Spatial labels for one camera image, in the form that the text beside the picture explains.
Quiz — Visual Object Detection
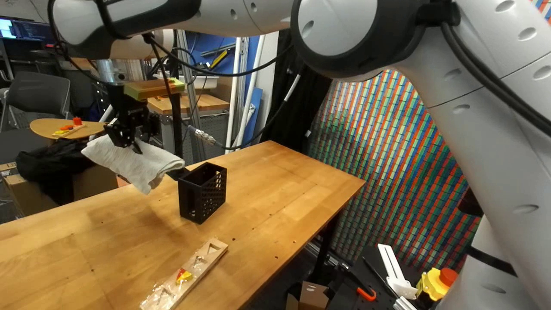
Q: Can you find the computer monitor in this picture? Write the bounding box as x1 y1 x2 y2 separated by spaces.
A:
0 16 37 43

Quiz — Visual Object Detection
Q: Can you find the black bag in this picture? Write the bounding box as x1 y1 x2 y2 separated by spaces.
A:
16 140 97 205

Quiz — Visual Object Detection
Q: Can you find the black camera bracket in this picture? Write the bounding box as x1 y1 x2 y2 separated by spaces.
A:
460 188 486 219

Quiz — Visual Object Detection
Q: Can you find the round wooden stool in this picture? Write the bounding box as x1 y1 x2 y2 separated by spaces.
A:
30 117 116 143

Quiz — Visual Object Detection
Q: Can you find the small cardboard box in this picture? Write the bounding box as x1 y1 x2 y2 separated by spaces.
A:
297 279 331 310

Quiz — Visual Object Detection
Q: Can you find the yellow red emergency stop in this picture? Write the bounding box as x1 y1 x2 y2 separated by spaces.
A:
416 266 462 303

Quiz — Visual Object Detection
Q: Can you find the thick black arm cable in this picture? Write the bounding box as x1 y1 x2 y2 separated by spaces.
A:
438 19 551 140

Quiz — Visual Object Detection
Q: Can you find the dark mesh office chair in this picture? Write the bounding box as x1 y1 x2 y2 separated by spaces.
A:
4 71 75 135

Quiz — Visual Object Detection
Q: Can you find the grey metal pole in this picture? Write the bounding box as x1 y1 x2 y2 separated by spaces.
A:
175 28 207 164

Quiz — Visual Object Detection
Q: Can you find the white plastic bracket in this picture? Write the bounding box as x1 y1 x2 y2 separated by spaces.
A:
376 243 419 302

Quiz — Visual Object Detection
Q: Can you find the black perforated box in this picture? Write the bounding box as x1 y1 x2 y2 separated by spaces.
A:
176 162 230 226

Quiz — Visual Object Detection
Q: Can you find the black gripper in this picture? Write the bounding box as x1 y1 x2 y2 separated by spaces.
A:
104 85 156 155

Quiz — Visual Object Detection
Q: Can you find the orange handled clamp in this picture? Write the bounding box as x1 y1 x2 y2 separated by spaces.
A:
354 284 379 305

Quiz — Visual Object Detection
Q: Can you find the white towel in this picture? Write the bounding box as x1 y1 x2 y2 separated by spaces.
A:
80 135 187 197

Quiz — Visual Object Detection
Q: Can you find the red yellow puzzle piece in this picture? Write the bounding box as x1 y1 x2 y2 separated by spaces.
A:
175 267 195 284

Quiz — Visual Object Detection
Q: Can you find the white pipe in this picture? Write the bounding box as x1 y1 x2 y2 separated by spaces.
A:
224 36 247 155
231 31 276 154

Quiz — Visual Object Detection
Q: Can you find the large cardboard box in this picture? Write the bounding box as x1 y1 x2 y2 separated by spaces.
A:
71 162 119 200

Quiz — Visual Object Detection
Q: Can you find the black stand pole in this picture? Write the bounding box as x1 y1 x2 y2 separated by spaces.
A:
162 31 192 174

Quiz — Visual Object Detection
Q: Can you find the wooden top workbench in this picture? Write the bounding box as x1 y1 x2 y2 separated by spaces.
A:
145 92 231 169

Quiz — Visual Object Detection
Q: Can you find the blue board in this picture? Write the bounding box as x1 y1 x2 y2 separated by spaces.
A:
188 31 264 148

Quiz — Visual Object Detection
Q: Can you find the wooden puzzle board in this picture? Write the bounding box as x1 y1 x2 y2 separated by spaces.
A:
138 238 230 310

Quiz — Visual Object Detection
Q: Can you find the multicoloured striped backdrop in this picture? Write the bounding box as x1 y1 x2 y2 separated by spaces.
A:
307 0 551 278

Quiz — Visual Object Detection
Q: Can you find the black table leg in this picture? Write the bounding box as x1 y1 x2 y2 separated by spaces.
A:
312 212 342 284

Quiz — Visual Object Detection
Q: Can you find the black cable silver connector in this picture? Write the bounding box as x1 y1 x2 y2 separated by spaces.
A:
181 71 305 152

